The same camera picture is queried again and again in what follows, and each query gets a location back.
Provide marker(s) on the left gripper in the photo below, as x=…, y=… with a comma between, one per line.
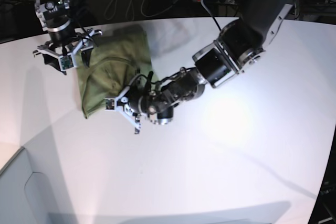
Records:
x=134, y=100

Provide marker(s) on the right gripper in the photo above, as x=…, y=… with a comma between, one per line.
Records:
x=81, y=42

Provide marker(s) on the green T-shirt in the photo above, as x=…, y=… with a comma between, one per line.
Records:
x=118, y=57

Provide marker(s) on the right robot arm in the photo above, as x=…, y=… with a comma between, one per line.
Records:
x=68, y=38

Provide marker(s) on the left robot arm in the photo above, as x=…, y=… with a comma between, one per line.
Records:
x=238, y=45

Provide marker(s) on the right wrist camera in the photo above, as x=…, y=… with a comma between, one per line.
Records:
x=66, y=62

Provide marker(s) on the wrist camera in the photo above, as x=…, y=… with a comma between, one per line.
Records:
x=110, y=104
x=66, y=62

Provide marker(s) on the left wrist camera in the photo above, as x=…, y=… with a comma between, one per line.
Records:
x=110, y=104

